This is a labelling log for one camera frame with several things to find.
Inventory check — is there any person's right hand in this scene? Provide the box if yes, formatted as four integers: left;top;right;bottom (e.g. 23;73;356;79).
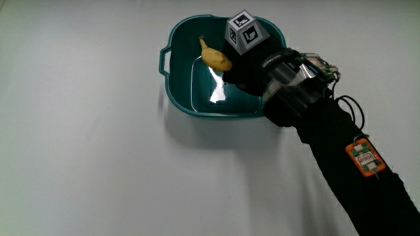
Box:
221;9;298;97

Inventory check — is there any yellow banana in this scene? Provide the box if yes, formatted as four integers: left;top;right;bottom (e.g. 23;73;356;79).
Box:
198;35;234;73

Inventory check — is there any teal plastic plate basin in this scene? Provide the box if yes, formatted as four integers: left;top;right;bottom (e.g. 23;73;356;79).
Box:
158;14;287;119

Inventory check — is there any person's right forearm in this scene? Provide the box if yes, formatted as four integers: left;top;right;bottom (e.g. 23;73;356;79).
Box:
262;49;420;236

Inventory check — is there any wrist circuit board tracker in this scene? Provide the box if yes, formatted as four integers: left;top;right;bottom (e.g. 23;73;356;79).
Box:
297;52;342;83

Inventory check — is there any orange sensor module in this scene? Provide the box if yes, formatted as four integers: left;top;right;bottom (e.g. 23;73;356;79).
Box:
345;137;387;178

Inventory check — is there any black sensor cable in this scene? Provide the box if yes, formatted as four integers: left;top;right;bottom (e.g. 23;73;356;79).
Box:
331;77;366;132

